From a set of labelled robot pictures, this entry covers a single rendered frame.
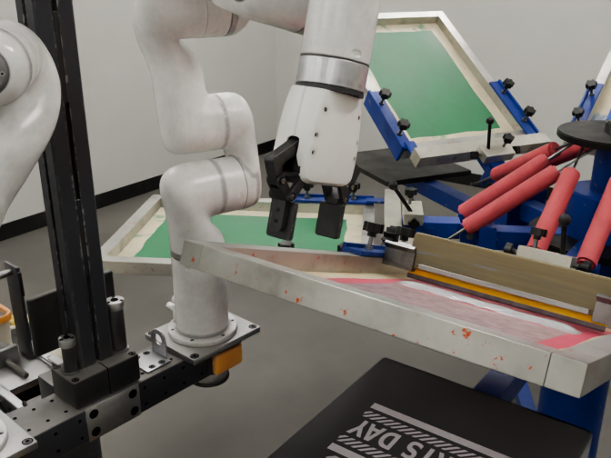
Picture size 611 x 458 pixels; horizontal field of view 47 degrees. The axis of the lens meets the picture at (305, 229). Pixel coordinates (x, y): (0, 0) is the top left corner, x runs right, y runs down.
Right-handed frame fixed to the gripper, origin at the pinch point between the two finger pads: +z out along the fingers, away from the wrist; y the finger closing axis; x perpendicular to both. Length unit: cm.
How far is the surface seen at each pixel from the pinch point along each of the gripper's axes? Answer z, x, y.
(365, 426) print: 41, -13, -51
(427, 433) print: 39, -3, -56
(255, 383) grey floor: 100, -133, -181
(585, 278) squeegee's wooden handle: 6, 15, -72
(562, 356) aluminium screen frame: 8.2, 26.4, -12.5
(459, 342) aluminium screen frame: 10.0, 15.3, -12.3
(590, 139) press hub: -23, -4, -133
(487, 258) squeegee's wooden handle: 7, -4, -72
